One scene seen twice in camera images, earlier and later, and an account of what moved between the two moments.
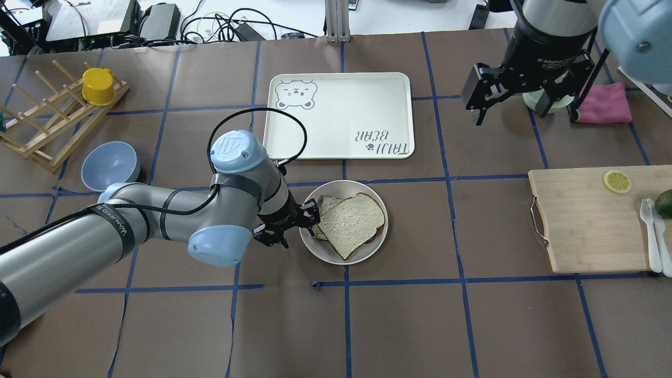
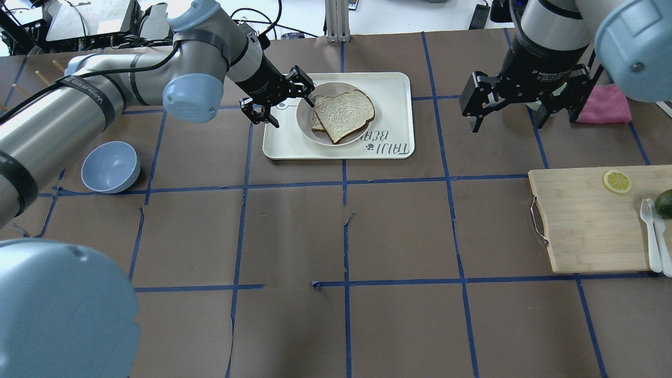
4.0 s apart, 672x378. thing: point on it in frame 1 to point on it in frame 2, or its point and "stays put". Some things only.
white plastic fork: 647,215 stays put
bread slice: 349,223 to 346,115
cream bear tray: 339,116 stays put
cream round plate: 344,189 to 304,113
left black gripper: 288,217 to 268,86
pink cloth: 606,103 stays put
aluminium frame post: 337,21 stays put
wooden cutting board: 592,216 stays put
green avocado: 663,203 stays put
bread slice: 353,223 to 316,124
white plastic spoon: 659,226 stays put
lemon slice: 617,181 stays put
